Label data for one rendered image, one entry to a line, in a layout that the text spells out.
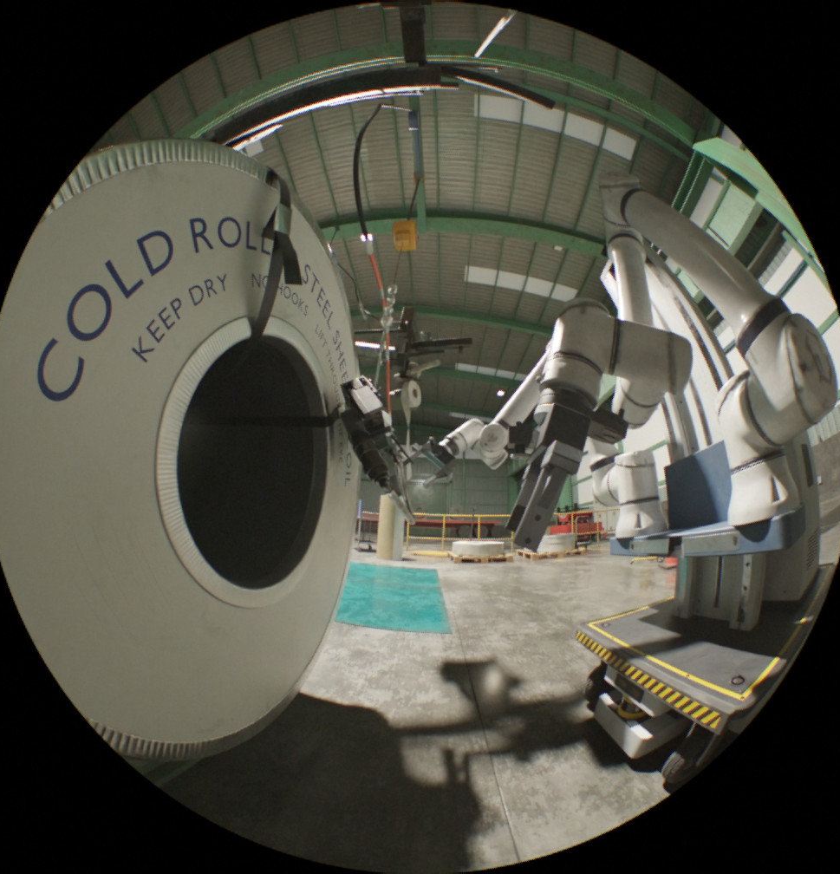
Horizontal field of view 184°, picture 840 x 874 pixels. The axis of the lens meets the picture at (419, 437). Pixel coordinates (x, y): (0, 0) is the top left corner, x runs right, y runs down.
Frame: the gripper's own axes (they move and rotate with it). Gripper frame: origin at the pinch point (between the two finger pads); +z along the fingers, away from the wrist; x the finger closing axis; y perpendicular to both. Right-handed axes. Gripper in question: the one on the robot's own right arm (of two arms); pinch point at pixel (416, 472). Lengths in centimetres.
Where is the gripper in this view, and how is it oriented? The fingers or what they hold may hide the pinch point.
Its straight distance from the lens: 93.5
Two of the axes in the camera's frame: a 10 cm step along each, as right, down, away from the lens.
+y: -0.9, -7.1, -7.0
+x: 6.4, 5.0, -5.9
